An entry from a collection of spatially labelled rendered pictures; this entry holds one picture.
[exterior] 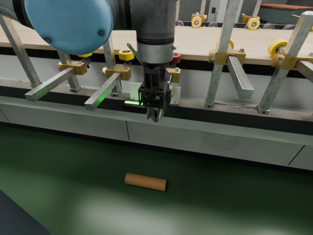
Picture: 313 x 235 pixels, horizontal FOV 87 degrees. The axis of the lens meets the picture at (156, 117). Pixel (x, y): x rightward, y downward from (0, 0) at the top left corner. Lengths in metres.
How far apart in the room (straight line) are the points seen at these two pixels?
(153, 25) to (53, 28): 0.20
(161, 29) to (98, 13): 0.17
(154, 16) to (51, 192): 1.38
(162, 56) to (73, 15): 0.21
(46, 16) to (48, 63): 1.14
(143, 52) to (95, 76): 0.83
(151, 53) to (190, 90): 0.69
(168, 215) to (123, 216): 0.30
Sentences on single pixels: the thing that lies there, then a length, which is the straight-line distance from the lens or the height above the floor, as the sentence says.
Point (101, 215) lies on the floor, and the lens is 1.30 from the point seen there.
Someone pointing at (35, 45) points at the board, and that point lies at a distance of 1.32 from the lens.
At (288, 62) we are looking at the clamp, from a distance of 0.83.
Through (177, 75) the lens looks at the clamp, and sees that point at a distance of 0.78.
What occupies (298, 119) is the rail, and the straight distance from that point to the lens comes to 0.99.
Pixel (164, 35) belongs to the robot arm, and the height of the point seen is 1.09.
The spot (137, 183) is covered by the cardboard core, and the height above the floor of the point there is 0.06.
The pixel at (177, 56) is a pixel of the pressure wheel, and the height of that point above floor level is 0.91.
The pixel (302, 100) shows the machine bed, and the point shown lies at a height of 0.68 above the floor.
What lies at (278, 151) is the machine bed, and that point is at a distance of 1.49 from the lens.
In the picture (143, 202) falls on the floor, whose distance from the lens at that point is 1.29.
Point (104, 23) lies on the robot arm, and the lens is 0.25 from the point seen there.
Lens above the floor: 1.17
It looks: 39 degrees down
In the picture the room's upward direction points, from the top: straight up
